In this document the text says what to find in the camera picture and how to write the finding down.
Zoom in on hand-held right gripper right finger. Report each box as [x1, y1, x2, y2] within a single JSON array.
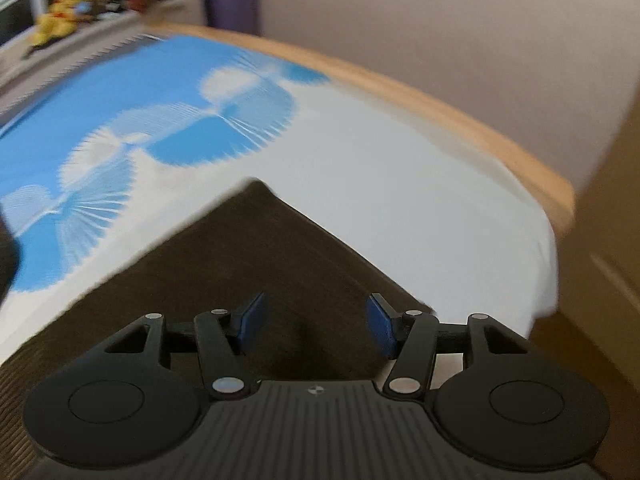
[[366, 293, 531, 403]]

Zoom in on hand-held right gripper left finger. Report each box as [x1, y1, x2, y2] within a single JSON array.
[[92, 291, 267, 402]]

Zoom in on brown corduroy pants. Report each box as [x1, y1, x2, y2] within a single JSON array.
[[0, 177, 441, 480]]

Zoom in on blue and white printed bedsheet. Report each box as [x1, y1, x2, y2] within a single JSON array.
[[0, 35, 560, 366]]

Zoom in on grey headboard shelf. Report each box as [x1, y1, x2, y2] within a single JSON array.
[[0, 10, 151, 111]]

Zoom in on yellow plush toy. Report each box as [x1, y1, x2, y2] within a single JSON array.
[[31, 0, 101, 47]]

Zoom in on wooden bed frame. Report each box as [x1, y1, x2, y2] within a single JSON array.
[[145, 22, 577, 233]]

